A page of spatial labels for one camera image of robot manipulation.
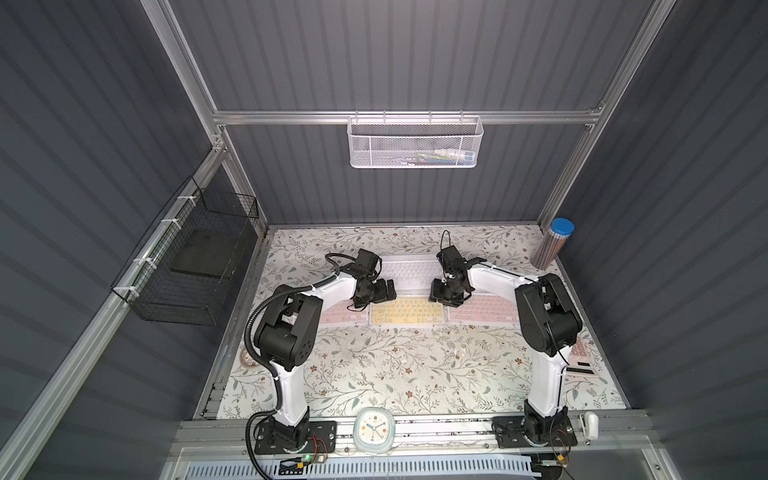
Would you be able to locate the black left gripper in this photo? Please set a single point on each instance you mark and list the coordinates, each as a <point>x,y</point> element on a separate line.
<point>381,291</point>

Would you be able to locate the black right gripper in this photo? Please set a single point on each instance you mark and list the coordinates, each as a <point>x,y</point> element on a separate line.
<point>444,291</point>

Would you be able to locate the yellow keyboard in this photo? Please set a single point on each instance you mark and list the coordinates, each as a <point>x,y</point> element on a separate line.
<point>407,312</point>

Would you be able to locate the pink keyboard row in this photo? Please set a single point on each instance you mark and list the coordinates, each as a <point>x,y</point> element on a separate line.
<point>485,310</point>
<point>343,314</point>

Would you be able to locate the white keyboard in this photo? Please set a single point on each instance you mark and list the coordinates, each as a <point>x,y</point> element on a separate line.
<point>412,274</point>

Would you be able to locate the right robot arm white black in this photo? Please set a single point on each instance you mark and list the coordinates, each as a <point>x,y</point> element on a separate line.
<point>549,321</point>

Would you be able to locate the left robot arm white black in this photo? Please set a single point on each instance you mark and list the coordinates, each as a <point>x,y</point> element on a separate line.
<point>281,331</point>

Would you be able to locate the mint analog clock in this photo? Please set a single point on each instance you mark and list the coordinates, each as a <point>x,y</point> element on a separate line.
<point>374,431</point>

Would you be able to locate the pens in white basket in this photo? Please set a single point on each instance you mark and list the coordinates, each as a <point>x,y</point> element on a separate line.
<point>449,158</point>

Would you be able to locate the blue lid pencil tube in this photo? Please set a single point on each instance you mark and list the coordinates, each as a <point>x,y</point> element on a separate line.
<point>554,238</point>

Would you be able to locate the pink calculator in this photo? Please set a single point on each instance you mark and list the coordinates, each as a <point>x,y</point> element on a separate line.
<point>580,361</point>

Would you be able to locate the tape roll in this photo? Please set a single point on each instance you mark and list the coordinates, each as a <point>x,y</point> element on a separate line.
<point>246,361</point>

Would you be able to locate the black pad in basket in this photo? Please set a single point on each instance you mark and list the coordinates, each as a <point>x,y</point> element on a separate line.
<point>205,253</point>

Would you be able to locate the white wire mesh basket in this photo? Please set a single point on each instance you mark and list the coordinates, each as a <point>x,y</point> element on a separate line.
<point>379,142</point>

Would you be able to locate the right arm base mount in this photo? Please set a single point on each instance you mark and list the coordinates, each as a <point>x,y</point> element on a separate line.
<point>531,431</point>

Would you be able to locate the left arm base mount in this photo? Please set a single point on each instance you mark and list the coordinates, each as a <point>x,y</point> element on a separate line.
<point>272,438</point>

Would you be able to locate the white ventilated cable duct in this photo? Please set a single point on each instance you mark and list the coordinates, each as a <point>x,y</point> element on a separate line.
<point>401,467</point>

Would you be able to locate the small white device on rail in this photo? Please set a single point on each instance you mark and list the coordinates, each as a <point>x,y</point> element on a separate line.
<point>590,425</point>

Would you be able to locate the black wire basket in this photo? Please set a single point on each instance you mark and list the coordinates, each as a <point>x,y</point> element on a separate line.
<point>156,294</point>

